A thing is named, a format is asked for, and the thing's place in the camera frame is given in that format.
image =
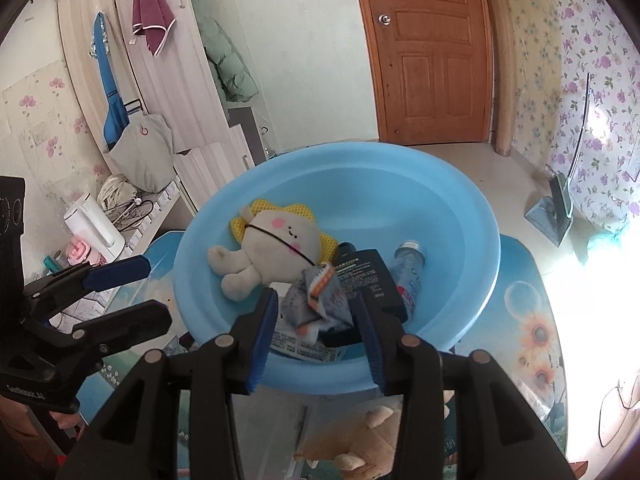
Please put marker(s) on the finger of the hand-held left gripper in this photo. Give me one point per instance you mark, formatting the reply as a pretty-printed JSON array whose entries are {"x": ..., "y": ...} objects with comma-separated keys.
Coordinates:
[
  {"x": 130, "y": 322},
  {"x": 120, "y": 270}
]

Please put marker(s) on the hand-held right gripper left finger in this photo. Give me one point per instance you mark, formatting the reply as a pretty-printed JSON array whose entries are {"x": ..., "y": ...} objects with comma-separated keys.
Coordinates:
[{"x": 264, "y": 350}]

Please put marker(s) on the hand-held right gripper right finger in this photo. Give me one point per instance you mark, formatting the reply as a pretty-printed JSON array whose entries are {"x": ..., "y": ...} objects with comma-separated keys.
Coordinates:
[{"x": 375, "y": 355}]

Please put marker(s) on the white printed tube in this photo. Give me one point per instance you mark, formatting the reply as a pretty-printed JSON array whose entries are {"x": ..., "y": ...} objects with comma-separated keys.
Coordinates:
[{"x": 300, "y": 347}]

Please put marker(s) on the grey patterned pouch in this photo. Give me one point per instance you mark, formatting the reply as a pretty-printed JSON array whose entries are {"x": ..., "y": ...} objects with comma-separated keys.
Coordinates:
[{"x": 320, "y": 300}]

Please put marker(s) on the black bottle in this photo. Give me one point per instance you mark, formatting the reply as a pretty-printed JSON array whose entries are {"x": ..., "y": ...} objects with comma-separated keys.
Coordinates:
[{"x": 365, "y": 270}]

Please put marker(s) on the brown plush bear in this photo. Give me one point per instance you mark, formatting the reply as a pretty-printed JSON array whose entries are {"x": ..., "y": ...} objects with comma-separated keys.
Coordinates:
[{"x": 360, "y": 440}]

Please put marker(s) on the clear tube with silver cap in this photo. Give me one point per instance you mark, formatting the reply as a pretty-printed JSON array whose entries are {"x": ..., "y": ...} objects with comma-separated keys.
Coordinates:
[{"x": 407, "y": 275}]

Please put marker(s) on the white plush with yellow mesh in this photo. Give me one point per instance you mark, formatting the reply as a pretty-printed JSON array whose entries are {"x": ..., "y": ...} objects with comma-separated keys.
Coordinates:
[{"x": 275, "y": 245}]

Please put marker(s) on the light blue plastic basin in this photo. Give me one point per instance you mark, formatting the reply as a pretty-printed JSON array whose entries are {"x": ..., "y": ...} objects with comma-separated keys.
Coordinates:
[{"x": 350, "y": 195}]

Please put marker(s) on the landscape print desktop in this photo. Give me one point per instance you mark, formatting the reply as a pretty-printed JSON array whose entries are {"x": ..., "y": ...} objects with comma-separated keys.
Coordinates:
[{"x": 525, "y": 285}]

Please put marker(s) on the person's left hand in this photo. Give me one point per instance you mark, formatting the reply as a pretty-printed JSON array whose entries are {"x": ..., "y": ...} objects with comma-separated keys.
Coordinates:
[{"x": 65, "y": 420}]

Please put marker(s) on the pink lidded cup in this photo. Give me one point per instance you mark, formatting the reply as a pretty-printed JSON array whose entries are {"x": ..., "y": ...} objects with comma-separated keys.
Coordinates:
[{"x": 82, "y": 252}]

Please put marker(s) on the white electric kettle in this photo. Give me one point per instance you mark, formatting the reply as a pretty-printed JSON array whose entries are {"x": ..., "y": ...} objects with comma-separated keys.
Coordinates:
[{"x": 95, "y": 230}]

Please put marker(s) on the brick pattern side shelf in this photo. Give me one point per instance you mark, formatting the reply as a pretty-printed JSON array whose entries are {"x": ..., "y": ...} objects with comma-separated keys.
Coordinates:
[{"x": 162, "y": 205}]

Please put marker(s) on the grey tote bag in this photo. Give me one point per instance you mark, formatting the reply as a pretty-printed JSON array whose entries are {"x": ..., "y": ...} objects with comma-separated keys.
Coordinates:
[{"x": 145, "y": 155}]

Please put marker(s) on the blue hanging bag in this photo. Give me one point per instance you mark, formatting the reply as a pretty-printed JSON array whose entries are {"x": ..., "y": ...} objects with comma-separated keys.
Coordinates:
[{"x": 107, "y": 85}]

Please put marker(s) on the light wood wardrobe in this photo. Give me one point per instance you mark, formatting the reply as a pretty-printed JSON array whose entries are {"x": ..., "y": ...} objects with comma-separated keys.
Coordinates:
[{"x": 185, "y": 85}]

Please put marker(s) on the green padded jacket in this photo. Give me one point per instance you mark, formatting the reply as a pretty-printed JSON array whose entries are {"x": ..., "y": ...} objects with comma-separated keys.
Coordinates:
[{"x": 225, "y": 60}]

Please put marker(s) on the teal plastic bag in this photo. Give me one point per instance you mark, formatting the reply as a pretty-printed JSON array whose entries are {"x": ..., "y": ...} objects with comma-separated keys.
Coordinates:
[{"x": 605, "y": 245}]

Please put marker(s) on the maroon towel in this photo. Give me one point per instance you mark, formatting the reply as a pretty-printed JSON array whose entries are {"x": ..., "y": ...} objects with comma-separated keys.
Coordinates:
[{"x": 150, "y": 10}]

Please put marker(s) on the brown wooden door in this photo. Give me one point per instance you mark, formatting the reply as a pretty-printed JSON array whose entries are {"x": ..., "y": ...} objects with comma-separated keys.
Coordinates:
[{"x": 425, "y": 60}]

